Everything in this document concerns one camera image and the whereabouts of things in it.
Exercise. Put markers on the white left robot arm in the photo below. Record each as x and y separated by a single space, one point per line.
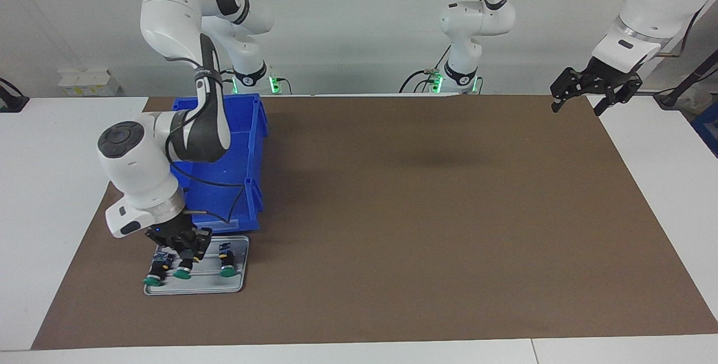
477 16

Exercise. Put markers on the white wall socket box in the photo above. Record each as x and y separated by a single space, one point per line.
90 83

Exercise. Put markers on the grey metal tray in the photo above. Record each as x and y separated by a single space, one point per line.
235 280

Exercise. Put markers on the green push button switch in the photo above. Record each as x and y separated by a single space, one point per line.
156 271
227 263
184 270

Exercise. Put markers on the blue crate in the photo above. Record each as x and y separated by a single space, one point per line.
708 137

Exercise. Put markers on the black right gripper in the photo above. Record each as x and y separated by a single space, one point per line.
174 232

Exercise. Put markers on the blue plastic storage bin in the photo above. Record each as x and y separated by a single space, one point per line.
247 145

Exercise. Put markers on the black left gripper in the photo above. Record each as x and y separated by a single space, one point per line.
608 75

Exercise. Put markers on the black table clamp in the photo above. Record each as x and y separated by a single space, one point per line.
11 101

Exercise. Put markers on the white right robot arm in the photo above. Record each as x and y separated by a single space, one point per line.
168 16

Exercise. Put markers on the brown table mat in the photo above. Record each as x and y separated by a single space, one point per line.
420 240

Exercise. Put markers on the black stand pole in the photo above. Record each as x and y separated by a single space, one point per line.
690 78

